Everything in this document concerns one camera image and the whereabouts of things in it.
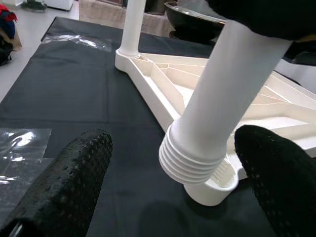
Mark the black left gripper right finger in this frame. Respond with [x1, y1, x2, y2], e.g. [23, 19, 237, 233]
[234, 124, 316, 237]

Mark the white appliance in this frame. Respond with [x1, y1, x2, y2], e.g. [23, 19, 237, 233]
[46, 0, 75, 12]

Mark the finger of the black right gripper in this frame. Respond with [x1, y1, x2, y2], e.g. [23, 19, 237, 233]
[206, 0, 316, 41]
[283, 40, 316, 65]

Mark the white plastic children table top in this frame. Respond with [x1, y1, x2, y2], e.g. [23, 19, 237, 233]
[115, 48, 316, 207]

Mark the beige striped cloth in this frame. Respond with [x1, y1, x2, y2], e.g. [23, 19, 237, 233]
[79, 0, 174, 37]

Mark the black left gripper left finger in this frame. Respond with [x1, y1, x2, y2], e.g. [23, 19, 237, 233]
[0, 129, 114, 237]

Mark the black round bowl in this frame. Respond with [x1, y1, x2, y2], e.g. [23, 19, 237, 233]
[164, 1, 228, 45]

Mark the white plastic table leg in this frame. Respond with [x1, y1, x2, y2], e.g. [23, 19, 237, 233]
[120, 0, 147, 58]
[158, 19, 294, 186]

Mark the black tablecloth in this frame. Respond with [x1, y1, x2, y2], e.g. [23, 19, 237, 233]
[0, 16, 316, 237]

